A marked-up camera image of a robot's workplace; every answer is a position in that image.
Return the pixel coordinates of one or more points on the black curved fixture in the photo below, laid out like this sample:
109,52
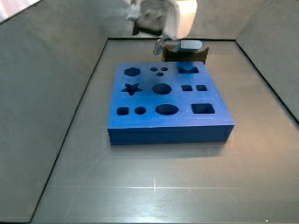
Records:
172,54

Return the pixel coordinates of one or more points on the blue foam shape tray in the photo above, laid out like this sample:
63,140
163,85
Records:
165,103

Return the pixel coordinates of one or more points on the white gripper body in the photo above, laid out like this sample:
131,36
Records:
179,18

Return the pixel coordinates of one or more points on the light blue square-circle object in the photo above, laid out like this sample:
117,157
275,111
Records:
187,46

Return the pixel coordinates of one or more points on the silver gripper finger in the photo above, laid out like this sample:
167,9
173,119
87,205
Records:
159,45

